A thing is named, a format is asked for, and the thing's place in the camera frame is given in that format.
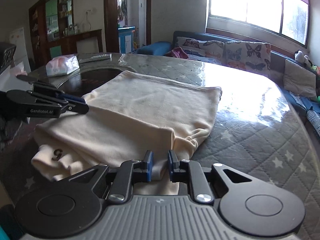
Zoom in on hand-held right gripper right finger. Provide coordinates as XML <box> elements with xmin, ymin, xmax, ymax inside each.
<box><xmin>167</xmin><ymin>149</ymin><xmax>253</xmax><ymax>204</ymax></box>

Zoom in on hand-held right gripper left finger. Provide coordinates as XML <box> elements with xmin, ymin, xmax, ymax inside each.
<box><xmin>67</xmin><ymin>150</ymin><xmax>153</xmax><ymax>204</ymax></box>

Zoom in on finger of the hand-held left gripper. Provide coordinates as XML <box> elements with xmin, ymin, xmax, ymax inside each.
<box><xmin>33</xmin><ymin>82</ymin><xmax>87</xmax><ymax>103</ymax></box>
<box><xmin>37</xmin><ymin>97</ymin><xmax>90</xmax><ymax>115</ymax></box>

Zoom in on cream knit garment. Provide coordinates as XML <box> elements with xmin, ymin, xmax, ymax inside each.
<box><xmin>31</xmin><ymin>70</ymin><xmax>223</xmax><ymax>195</ymax></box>

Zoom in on hanging clothes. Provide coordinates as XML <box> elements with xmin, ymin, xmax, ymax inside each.
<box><xmin>117</xmin><ymin>0</ymin><xmax>128</xmax><ymax>22</ymax></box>

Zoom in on plastic tissue packet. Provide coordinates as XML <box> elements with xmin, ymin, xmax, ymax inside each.
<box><xmin>46</xmin><ymin>54</ymin><xmax>80</xmax><ymax>77</ymax></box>

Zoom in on black round glass hob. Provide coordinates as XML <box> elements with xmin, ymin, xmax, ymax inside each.
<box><xmin>57</xmin><ymin>67</ymin><xmax>125</xmax><ymax>98</ymax></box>

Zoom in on grey remote control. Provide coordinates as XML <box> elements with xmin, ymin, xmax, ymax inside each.
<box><xmin>78</xmin><ymin>53</ymin><xmax>112</xmax><ymax>63</ymax></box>

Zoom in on dark wooden shelf cabinet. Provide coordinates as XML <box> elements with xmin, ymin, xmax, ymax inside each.
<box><xmin>29</xmin><ymin>0</ymin><xmax>103</xmax><ymax>68</ymax></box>

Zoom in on white board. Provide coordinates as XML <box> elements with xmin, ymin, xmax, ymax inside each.
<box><xmin>9</xmin><ymin>27</ymin><xmax>32</xmax><ymax>73</ymax></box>

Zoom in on blue cabinet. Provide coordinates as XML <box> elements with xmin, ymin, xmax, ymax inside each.
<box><xmin>118</xmin><ymin>26</ymin><xmax>136</xmax><ymax>54</ymax></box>

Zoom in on blue sofa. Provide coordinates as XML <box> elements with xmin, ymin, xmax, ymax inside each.
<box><xmin>136</xmin><ymin>31</ymin><xmax>320</xmax><ymax>140</ymax></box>

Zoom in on pink fleece blanket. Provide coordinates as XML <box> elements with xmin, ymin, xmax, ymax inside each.
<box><xmin>165</xmin><ymin>47</ymin><xmax>189</xmax><ymax>59</ymax></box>

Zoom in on butterfly print pillow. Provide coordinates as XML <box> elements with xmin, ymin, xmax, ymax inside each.
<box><xmin>186</xmin><ymin>52</ymin><xmax>223</xmax><ymax>62</ymax></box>
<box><xmin>175</xmin><ymin>36</ymin><xmax>225</xmax><ymax>55</ymax></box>
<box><xmin>223</xmin><ymin>41</ymin><xmax>272</xmax><ymax>78</ymax></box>

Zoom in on grey cushion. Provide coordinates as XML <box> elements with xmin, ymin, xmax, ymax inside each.
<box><xmin>283</xmin><ymin>59</ymin><xmax>317</xmax><ymax>98</ymax></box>

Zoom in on panda plush toy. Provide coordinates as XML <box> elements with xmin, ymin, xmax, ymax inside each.
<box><xmin>294</xmin><ymin>50</ymin><xmax>310</xmax><ymax>64</ymax></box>

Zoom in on window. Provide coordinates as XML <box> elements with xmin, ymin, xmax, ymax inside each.
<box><xmin>205</xmin><ymin>0</ymin><xmax>312</xmax><ymax>48</ymax></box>

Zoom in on dark wooden door frame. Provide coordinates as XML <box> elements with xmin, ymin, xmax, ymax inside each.
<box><xmin>104</xmin><ymin>0</ymin><xmax>152</xmax><ymax>53</ymax></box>

